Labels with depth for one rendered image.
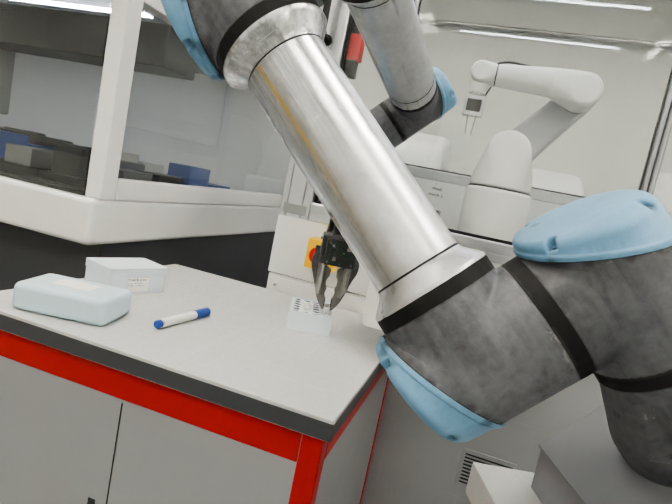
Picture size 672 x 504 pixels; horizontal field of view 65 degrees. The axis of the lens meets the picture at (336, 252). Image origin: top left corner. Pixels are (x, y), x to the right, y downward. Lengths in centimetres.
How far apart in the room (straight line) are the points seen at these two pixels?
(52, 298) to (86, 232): 40
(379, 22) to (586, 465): 52
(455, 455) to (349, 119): 99
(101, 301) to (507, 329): 62
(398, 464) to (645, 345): 95
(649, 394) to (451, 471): 89
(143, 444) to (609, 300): 64
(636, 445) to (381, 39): 51
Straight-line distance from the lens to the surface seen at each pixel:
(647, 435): 52
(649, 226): 45
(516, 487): 66
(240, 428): 74
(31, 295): 92
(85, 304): 88
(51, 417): 93
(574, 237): 43
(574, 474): 60
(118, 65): 129
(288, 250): 130
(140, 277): 109
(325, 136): 47
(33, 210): 138
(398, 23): 68
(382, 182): 46
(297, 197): 129
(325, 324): 100
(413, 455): 134
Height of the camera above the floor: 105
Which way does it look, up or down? 7 degrees down
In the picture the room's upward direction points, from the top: 12 degrees clockwise
